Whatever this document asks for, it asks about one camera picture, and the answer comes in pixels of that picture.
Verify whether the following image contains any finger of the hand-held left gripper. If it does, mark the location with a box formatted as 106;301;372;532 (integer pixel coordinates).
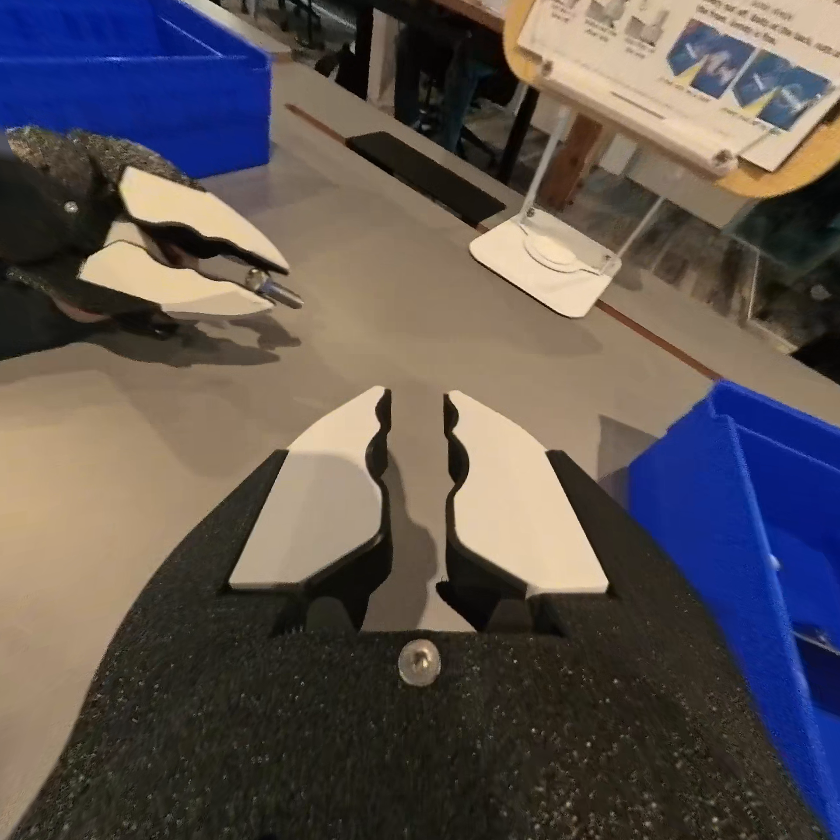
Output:
118;166;291;277
77;240;278;316

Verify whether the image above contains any white sign stand base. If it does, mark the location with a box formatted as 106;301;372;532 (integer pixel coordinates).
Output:
469;98;664;320

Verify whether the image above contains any yellow-framed sign board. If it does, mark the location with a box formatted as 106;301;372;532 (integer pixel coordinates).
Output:
502;0;840;199

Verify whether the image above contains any person's left forearm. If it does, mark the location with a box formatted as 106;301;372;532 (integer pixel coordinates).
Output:
0;289;161;363

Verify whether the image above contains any person's left hand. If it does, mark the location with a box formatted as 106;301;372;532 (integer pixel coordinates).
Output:
54;294;120;327

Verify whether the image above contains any black table pad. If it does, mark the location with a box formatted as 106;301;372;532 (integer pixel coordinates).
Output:
346;131;508;226

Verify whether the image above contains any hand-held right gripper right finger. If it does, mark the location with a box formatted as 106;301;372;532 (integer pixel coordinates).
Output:
444;390;609;602

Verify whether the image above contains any printed instruction sheet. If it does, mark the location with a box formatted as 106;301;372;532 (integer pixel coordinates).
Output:
517;0;840;173

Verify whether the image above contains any blue plastic bin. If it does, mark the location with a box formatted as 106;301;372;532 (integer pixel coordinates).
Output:
626;379;840;840
0;0;273;179

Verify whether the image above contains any silver hex bolt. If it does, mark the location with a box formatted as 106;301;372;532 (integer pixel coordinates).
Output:
261;276;306;311

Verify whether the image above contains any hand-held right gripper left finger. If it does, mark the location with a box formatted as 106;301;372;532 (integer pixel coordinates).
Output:
227;386;395;592

